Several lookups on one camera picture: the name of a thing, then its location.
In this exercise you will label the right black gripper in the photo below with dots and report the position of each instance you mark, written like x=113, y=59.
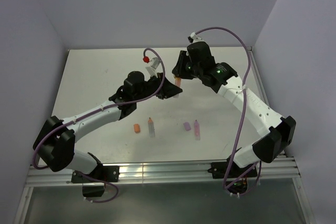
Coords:
x=178, y=70

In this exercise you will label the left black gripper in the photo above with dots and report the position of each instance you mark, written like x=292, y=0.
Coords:
x=167, y=90

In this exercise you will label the orange highlighter pen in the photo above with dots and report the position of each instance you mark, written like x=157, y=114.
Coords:
x=178, y=84

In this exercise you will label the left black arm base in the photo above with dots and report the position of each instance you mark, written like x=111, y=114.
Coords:
x=105, y=172

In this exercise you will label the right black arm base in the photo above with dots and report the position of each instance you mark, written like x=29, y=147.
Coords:
x=218, y=170

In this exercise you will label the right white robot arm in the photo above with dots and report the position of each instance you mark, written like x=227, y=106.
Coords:
x=275, y=131

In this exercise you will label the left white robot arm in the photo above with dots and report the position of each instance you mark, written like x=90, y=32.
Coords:
x=55, y=144

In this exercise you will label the grey pen orange tip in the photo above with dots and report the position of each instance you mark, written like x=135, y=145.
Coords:
x=151, y=128

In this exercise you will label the purple pen cap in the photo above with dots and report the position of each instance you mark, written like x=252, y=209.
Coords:
x=187, y=126

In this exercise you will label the orange pen cap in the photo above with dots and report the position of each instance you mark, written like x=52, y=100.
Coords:
x=136, y=128

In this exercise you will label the pink highlighter pen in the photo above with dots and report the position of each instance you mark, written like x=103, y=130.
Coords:
x=196, y=130

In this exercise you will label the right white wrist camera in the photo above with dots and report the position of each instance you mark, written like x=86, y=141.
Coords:
x=194, y=37

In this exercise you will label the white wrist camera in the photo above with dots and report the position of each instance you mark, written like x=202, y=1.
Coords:
x=152, y=67
x=194, y=37

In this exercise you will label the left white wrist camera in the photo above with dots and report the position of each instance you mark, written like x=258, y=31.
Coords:
x=152, y=67

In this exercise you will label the aluminium rail frame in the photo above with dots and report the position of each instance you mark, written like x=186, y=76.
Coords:
x=284, y=170

